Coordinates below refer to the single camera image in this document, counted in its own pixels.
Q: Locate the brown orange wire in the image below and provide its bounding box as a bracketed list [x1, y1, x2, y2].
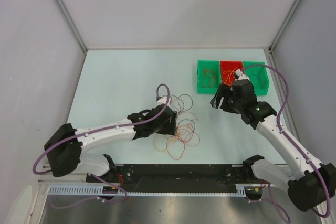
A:
[201, 68, 218, 88]

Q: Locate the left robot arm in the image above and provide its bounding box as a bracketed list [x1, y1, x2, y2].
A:
[44, 104, 177, 182]

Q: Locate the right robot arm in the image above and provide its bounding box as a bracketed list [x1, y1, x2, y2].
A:
[210, 79, 335, 212]

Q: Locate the green bin left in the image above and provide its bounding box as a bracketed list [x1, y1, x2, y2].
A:
[197, 60, 222, 94]

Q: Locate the green bin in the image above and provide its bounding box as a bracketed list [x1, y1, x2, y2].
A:
[243, 61, 270, 95]
[197, 60, 222, 94]

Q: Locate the red bin middle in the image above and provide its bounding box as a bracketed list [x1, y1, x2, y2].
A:
[220, 61, 243, 86]

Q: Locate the green bin right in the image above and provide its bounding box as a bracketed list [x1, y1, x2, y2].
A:
[243, 61, 270, 95]

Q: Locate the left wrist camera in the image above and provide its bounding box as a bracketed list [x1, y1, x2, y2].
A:
[156, 96, 171, 107]

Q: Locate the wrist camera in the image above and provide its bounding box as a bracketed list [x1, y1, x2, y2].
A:
[234, 69, 250, 81]
[156, 96, 171, 107]

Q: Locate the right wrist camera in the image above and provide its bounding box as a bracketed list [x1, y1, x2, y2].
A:
[234, 69, 250, 81]

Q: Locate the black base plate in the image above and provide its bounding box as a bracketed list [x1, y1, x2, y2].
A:
[102, 164, 266, 194]

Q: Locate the slotted cable duct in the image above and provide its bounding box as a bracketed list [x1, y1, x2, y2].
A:
[48, 183, 271, 198]

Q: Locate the aluminium frame post right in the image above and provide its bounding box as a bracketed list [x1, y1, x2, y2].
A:
[268, 0, 303, 53]

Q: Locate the aluminium frame post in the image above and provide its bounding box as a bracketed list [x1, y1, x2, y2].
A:
[268, 0, 303, 53]
[53, 0, 88, 54]

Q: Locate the aluminium frame post left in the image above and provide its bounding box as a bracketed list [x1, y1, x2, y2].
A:
[53, 0, 88, 54]

